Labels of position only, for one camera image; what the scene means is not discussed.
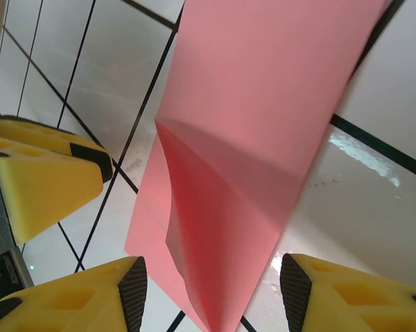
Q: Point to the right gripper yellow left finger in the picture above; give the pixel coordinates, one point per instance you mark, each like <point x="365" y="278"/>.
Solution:
<point x="73" y="304"/>

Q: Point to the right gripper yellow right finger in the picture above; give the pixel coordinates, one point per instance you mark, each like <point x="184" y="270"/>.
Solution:
<point x="349" y="304"/>

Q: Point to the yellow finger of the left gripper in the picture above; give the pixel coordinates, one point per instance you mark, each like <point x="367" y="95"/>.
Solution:
<point x="49" y="193"/>
<point x="21" y="126"/>

